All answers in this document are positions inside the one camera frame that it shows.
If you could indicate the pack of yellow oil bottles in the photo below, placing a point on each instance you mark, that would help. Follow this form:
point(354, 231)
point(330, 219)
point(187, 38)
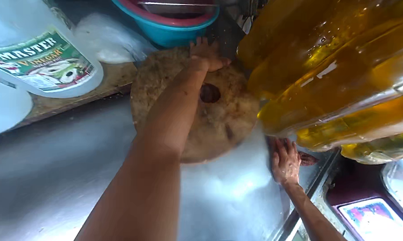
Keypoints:
point(328, 73)

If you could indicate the person's left middle finger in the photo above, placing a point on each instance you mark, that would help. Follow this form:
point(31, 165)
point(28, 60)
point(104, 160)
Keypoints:
point(205, 41)

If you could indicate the person's right ring finger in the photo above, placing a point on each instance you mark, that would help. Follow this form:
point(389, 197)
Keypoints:
point(294, 148)

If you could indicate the person's left index finger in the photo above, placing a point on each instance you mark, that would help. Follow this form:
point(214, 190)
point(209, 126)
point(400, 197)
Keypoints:
point(215, 46)

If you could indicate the person's left forearm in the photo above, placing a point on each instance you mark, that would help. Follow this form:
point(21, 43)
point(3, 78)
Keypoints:
point(158, 147)

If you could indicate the person's left thumb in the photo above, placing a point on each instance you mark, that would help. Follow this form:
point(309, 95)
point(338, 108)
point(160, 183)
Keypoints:
point(224, 62)

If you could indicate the person's right index finger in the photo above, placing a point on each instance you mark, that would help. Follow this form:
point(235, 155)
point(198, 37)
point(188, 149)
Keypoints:
point(280, 147)

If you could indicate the container with colourful print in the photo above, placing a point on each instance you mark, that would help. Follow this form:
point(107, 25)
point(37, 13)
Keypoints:
point(372, 217)

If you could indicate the person's right forearm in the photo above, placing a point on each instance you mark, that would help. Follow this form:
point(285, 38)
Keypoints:
point(308, 211)

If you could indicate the clear plastic bag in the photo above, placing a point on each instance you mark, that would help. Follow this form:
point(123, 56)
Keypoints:
point(111, 42)

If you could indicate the pink plastic basin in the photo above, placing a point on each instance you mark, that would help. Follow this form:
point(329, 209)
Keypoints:
point(154, 19)

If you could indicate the teal plastic basin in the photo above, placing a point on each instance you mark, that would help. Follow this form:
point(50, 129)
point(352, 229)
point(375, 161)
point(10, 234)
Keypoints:
point(168, 35)

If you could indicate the person's right middle finger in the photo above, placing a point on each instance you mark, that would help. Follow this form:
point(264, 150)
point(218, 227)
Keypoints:
point(288, 146)

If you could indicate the person's right little finger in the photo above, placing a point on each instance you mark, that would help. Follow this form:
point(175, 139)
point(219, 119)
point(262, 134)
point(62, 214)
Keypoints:
point(299, 159)

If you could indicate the person's right thumb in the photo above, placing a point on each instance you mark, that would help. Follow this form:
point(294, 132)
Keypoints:
point(275, 161)

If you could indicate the person's right hand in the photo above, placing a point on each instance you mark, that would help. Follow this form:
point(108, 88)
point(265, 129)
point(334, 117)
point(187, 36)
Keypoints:
point(287, 166)

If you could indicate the brown wooden plank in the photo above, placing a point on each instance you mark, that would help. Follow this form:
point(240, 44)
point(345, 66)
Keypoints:
point(111, 80)

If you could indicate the person's left hand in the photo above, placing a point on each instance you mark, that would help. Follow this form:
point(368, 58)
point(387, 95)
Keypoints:
point(204, 56)

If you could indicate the whitish translucent container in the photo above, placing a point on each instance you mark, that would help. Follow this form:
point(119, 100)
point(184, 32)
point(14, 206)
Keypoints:
point(402, 184)

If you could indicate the round wooden board with hole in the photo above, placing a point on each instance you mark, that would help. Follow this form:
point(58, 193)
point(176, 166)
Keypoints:
point(235, 110)

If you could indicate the white jug with green label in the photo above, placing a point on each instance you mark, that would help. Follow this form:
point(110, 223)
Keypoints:
point(44, 40)

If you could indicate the plain whitish plastic jug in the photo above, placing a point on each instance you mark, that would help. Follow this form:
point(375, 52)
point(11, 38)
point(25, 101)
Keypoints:
point(7, 107)

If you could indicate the dark reddish-brown cloth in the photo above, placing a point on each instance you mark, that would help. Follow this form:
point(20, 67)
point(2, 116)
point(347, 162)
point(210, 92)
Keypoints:
point(308, 159)

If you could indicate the person's left little finger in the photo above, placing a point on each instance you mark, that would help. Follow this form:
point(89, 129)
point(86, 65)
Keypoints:
point(192, 46)

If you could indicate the person's left ring finger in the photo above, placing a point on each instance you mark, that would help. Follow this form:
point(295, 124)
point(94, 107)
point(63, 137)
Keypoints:
point(198, 42)

